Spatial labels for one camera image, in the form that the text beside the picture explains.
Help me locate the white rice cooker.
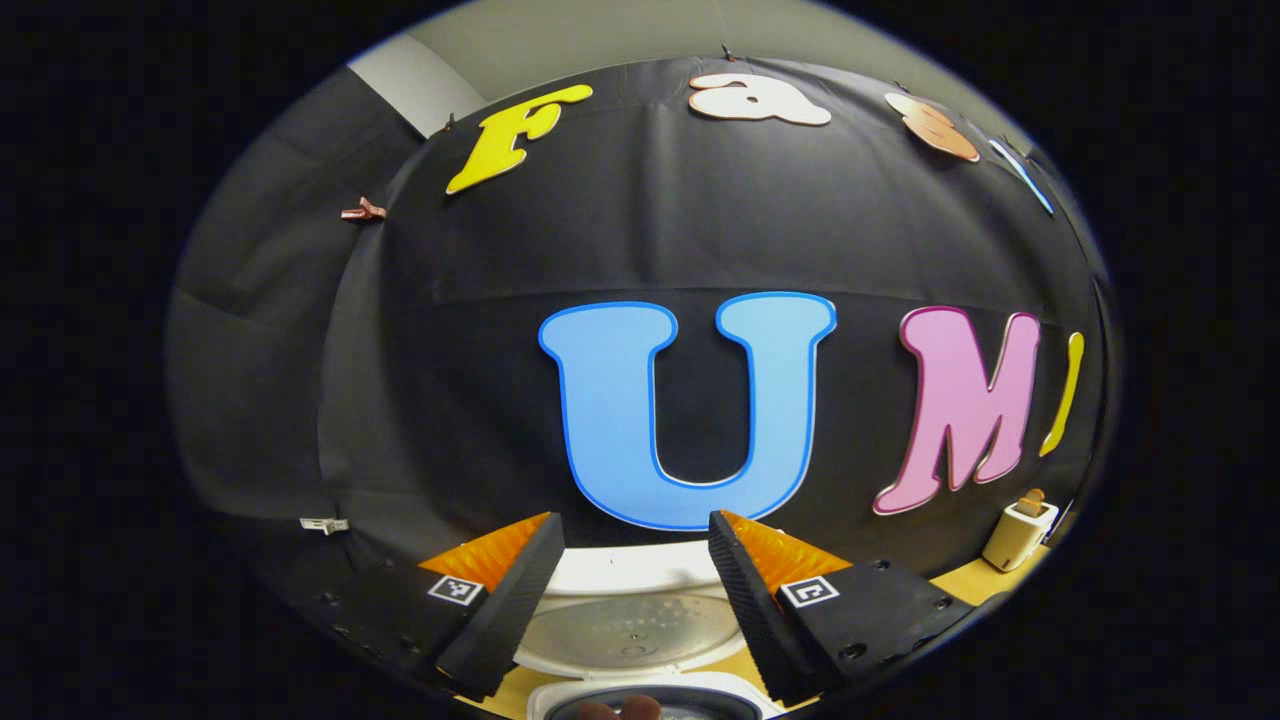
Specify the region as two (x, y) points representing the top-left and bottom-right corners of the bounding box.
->
(515, 540), (791, 720)

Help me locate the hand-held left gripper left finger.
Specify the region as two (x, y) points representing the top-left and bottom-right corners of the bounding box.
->
(320, 512), (566, 701)

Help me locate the white toaster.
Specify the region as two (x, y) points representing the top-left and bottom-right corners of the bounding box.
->
(982, 498), (1059, 573)

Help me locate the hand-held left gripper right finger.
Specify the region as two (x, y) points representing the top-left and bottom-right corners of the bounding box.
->
(708, 510), (976, 704)

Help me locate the black backdrop cloth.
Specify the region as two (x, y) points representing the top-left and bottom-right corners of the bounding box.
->
(165, 55), (1116, 601)

